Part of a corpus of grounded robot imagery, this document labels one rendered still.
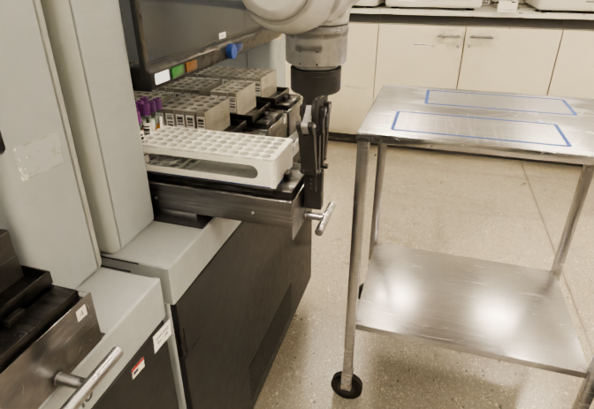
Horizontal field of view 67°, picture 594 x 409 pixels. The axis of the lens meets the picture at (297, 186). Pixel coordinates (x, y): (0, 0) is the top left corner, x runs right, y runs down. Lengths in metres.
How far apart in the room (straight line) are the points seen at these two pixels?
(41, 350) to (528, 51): 2.83
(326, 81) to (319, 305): 1.19
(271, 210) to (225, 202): 0.08
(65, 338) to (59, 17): 0.37
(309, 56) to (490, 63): 2.41
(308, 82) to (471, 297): 0.93
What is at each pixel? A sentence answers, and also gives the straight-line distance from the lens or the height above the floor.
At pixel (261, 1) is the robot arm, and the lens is 0.44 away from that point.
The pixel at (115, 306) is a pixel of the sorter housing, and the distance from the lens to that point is 0.65.
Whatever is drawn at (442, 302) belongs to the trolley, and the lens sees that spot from 1.36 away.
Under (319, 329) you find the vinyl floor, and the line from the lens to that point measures 1.63.
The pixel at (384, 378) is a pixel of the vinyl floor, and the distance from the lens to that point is 1.51.
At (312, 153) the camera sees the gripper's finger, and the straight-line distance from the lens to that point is 0.67.
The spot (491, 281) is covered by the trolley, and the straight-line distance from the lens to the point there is 1.50.
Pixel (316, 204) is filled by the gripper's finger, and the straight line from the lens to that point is 0.75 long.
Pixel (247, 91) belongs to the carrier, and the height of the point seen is 0.87.
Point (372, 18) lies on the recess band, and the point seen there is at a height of 0.84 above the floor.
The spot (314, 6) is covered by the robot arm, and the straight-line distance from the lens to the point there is 0.44.
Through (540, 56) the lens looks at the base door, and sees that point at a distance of 3.03.
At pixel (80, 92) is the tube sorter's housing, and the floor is 0.99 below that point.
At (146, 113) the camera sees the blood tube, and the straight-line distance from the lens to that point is 0.83.
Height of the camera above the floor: 1.13
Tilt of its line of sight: 26 degrees down
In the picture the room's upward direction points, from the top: straight up
